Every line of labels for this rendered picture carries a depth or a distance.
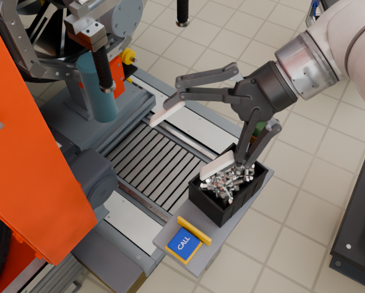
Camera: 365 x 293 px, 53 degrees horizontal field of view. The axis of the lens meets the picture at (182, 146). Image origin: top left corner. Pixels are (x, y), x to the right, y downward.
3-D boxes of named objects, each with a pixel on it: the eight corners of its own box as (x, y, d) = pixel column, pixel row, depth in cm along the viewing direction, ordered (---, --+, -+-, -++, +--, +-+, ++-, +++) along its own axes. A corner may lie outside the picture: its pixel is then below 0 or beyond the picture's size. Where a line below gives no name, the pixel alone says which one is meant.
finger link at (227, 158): (231, 149, 65) (233, 152, 66) (199, 168, 68) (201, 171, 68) (232, 158, 63) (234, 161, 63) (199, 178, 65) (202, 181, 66)
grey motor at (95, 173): (60, 150, 170) (35, 102, 141) (128, 202, 156) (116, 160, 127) (29, 178, 162) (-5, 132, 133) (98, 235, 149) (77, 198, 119)
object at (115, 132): (104, 73, 196) (101, 60, 188) (156, 106, 184) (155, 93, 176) (29, 135, 174) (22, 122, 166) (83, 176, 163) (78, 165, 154)
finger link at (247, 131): (250, 97, 60) (258, 99, 60) (233, 153, 66) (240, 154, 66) (252, 109, 57) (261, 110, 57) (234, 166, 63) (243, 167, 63)
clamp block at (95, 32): (82, 27, 93) (77, 9, 89) (109, 42, 90) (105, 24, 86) (67, 38, 91) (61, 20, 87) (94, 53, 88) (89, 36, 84)
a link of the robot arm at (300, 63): (345, 92, 52) (307, 114, 54) (326, 68, 60) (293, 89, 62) (314, 41, 48) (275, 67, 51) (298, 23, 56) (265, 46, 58)
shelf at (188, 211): (230, 149, 130) (231, 144, 128) (273, 175, 125) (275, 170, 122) (152, 243, 112) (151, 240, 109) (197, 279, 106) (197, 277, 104)
